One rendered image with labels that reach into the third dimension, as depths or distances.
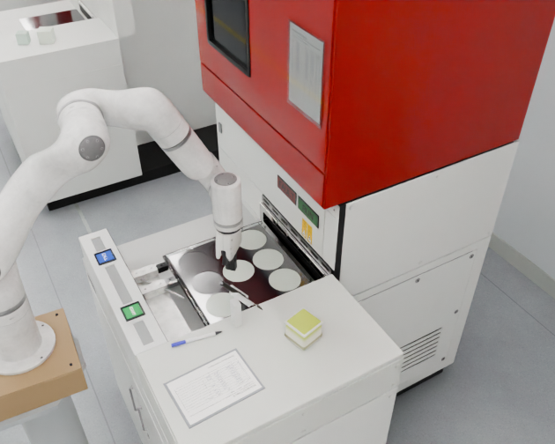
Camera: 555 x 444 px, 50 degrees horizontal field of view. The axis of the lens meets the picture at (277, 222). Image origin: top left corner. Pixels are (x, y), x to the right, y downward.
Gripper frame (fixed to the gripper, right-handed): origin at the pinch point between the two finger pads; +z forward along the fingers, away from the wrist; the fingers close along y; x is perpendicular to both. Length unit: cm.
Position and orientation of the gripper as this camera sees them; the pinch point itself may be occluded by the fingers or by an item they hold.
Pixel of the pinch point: (231, 263)
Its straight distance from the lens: 183.7
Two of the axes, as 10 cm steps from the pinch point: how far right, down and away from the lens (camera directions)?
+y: -3.0, 6.1, -7.4
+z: 0.0, 7.7, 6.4
